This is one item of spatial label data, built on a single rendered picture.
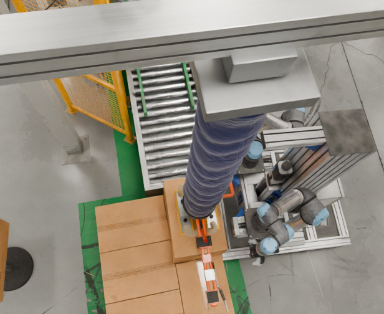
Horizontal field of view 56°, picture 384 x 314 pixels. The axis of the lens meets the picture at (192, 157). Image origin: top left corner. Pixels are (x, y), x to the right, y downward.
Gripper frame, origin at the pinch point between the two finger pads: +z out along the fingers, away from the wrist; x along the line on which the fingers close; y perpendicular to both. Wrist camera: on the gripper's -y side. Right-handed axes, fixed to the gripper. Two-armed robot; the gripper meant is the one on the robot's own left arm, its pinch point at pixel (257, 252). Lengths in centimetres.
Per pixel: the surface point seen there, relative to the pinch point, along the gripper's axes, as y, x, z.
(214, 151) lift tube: 33, -28, -95
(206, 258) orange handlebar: 26.2, -2.6, 32.2
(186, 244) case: 37, -17, 58
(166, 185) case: 47, -63, 58
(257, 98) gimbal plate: 28, -26, -135
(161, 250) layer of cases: 55, -19, 98
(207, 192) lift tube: 30, -28, -43
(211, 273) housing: 24.7, 6.7, 32.1
